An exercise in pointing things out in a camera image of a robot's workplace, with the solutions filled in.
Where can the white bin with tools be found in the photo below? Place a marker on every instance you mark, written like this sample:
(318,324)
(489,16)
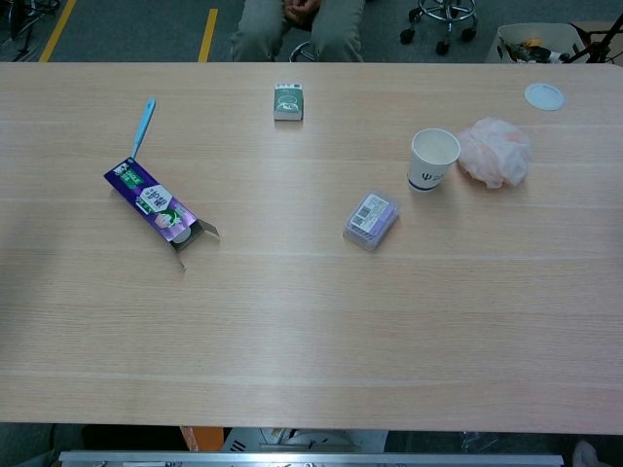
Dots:
(535,41)

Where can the clear purple soap box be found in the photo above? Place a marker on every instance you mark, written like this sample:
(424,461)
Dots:
(371,220)

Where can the green and white small box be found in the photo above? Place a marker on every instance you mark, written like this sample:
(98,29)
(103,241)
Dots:
(288,102)

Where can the light blue toothbrush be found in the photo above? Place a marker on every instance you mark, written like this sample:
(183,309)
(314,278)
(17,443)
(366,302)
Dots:
(143,128)

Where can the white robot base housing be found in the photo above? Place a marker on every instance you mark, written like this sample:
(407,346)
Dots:
(302,439)

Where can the pink mesh bath sponge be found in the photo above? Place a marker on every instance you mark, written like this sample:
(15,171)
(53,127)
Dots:
(496,152)

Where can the orange robot base part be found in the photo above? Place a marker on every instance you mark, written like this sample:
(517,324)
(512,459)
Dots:
(192,438)

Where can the chrome swivel stool base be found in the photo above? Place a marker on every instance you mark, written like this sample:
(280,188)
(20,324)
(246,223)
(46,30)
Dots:
(445,17)

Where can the seated person in khaki trousers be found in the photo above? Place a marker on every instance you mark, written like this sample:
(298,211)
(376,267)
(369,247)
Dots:
(336,29)

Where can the purple toothpaste carton box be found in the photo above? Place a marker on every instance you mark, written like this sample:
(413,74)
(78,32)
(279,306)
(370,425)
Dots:
(155,204)

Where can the chrome stool under person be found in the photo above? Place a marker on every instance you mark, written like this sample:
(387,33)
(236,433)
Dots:
(304,51)

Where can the white paper cup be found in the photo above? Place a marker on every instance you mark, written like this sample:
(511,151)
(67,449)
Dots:
(430,160)

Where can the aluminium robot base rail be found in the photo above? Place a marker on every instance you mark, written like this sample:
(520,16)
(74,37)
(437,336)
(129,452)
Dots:
(311,459)

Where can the round grey table grommet cover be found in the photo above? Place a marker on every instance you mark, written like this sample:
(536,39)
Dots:
(544,96)

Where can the black wheeled equipment frame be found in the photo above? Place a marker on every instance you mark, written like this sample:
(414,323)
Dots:
(24,22)

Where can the black tripod stand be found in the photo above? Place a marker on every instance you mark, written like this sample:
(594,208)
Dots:
(601,41)

